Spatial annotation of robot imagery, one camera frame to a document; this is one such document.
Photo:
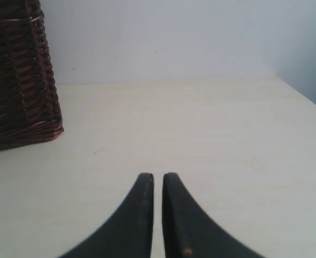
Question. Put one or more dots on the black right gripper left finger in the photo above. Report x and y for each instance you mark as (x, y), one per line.
(128, 231)

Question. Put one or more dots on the dark brown wicker basket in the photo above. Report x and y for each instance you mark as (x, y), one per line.
(30, 112)

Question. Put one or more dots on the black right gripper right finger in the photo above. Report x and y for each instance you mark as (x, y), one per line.
(188, 231)

